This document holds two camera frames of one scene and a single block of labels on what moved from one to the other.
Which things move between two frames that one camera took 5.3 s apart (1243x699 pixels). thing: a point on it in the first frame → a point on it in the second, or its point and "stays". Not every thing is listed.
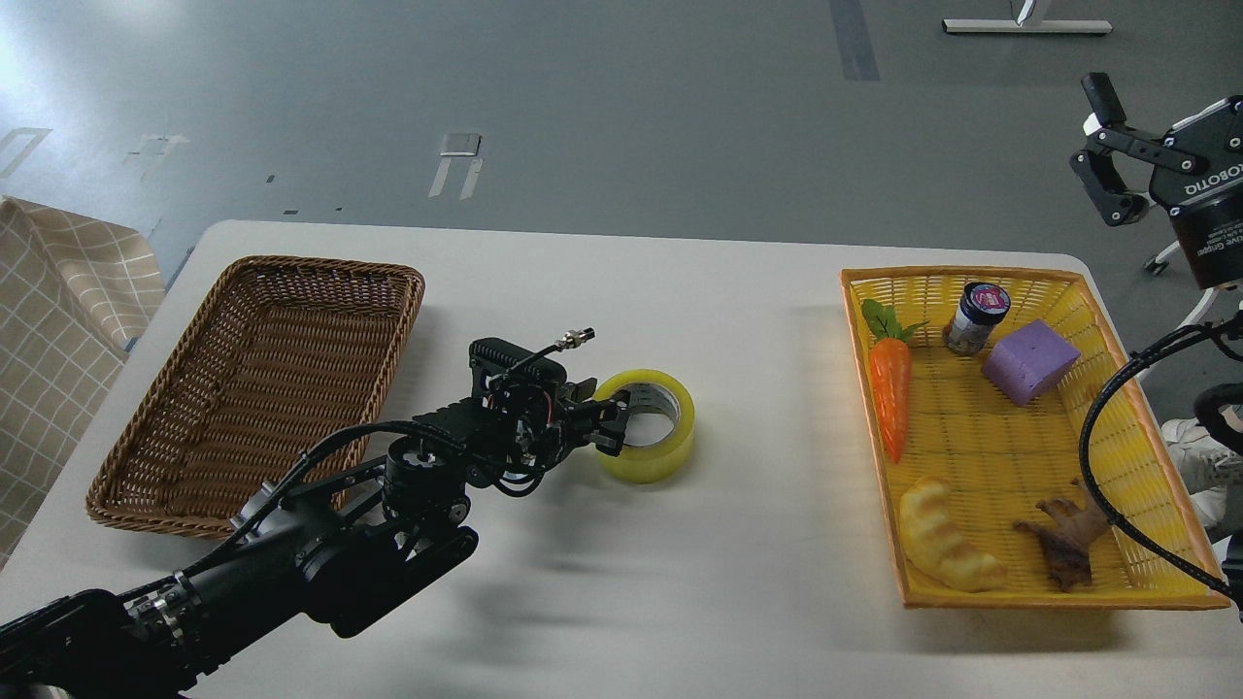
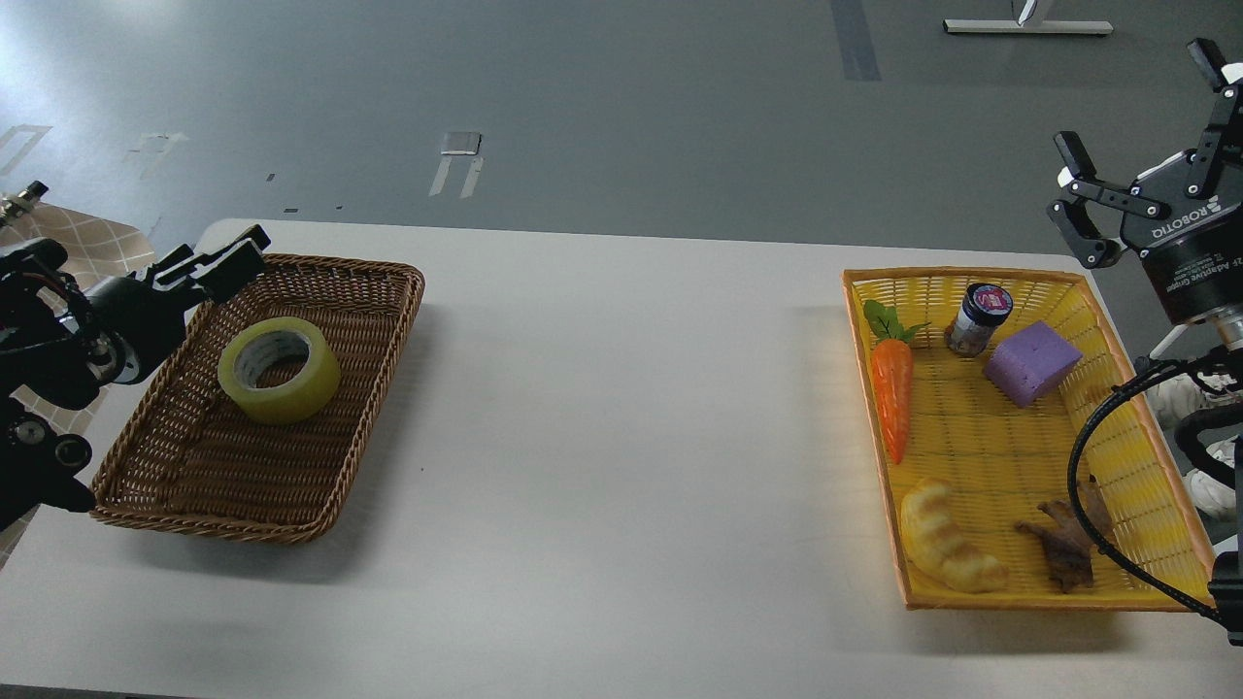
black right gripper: x=1196 y=176 → x=1185 y=218
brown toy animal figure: x=1067 y=534 stays
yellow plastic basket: x=979 y=382 stays
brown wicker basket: x=281 y=360 stays
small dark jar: x=982 y=308 stays
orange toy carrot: x=890 y=357 stays
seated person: x=1207 y=470 → x=1177 y=396
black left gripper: x=521 y=424 → x=151 y=317
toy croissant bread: x=933 y=545 stays
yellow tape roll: x=656 y=393 → x=297 y=399
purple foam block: x=1028 y=359 stays
